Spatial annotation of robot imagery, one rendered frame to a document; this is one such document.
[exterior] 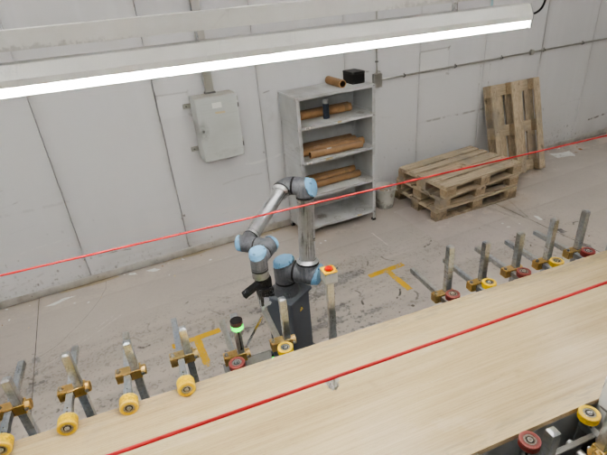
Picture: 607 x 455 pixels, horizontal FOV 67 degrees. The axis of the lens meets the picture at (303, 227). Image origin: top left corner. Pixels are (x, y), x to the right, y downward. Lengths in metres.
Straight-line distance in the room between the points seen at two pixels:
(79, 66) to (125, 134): 3.16
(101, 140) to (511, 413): 3.83
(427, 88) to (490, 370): 4.16
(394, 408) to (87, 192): 3.51
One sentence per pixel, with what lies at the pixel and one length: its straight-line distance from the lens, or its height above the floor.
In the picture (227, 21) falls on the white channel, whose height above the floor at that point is 2.43.
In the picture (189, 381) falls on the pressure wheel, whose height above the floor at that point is 0.98.
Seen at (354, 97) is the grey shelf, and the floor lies 1.35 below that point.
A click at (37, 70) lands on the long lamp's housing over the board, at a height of 2.36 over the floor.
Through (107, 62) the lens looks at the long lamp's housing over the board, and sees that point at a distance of 1.42.
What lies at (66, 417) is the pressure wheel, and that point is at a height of 0.98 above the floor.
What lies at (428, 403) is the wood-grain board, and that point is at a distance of 2.13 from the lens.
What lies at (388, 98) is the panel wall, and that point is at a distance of 5.57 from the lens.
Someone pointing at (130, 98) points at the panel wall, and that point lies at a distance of 4.51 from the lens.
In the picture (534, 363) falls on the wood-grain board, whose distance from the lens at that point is 2.41.
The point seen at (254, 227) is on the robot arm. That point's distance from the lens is 2.53.
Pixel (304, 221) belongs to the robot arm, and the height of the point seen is 1.18.
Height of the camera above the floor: 2.51
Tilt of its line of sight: 28 degrees down
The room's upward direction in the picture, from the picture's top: 5 degrees counter-clockwise
